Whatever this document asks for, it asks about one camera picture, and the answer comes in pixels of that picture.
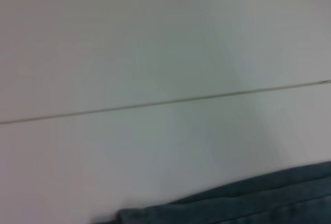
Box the blue denim shorts with print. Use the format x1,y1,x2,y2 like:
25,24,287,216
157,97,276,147
117,160,331,224

